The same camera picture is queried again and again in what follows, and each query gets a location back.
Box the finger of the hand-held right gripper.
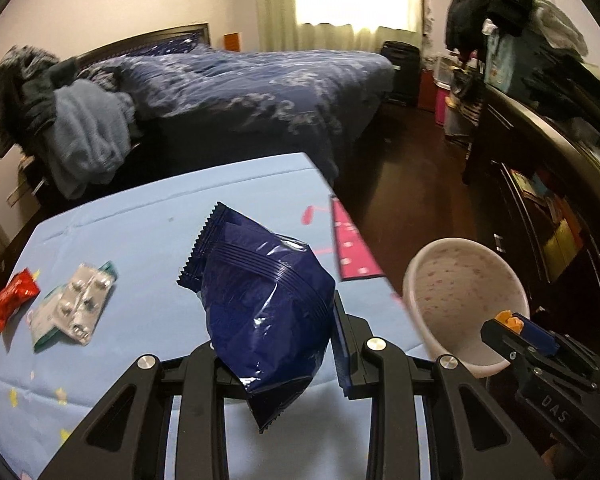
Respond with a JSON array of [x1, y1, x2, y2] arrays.
[[480, 320, 531, 362], [517, 316, 563, 357]]

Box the white speckled plastic basin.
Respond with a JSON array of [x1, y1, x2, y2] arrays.
[[402, 237, 531, 380]]

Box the dark padded jacket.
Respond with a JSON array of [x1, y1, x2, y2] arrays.
[[22, 57, 81, 126]]

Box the black hanging coat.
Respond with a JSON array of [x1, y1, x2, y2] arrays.
[[445, 0, 491, 53]]

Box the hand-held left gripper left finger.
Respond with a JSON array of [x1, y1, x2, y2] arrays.
[[37, 340, 241, 480]]

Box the white hanging garment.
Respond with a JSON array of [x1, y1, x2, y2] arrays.
[[530, 0, 588, 56]]

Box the silver pill blister packs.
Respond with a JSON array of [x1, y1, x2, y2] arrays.
[[30, 260, 118, 351]]

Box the red snack packet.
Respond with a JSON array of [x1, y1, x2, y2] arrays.
[[0, 267, 41, 333]]

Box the black suitcase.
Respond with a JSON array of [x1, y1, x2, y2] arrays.
[[380, 40, 422, 107]]

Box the grey patterned garment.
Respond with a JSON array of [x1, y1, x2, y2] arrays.
[[0, 45, 56, 161]]

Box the pile of dark clothes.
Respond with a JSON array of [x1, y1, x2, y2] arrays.
[[522, 45, 600, 136]]

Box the orange peel piece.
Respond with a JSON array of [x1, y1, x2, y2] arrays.
[[495, 310, 525, 333]]

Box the dark wooden bed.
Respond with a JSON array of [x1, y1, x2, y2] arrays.
[[75, 22, 396, 181]]

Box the light blue package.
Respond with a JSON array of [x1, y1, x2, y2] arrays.
[[482, 35, 541, 93]]

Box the red box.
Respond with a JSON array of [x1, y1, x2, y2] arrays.
[[417, 77, 438, 111]]

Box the silver blister pack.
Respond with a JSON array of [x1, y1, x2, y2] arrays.
[[50, 262, 117, 346]]

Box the dark blue patterned quilt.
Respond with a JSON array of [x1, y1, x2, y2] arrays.
[[100, 49, 396, 161]]

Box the pink plastic bin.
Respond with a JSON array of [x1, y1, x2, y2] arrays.
[[434, 85, 451, 128]]

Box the dark blue snack bag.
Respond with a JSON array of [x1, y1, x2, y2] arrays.
[[176, 201, 337, 435]]

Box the pale green curtain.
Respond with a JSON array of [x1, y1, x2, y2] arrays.
[[255, 0, 426, 53]]

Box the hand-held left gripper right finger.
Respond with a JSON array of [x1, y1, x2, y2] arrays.
[[331, 290, 556, 480]]

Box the dark blue star pillow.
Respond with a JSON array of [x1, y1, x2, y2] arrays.
[[130, 35, 211, 58]]

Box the light blue printed tablecloth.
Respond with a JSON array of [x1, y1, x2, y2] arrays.
[[0, 152, 431, 480]]

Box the dark hanging jacket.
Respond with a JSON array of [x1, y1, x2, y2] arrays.
[[487, 0, 536, 36]]

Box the dark wooden cabinet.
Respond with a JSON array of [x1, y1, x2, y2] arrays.
[[462, 85, 600, 361]]

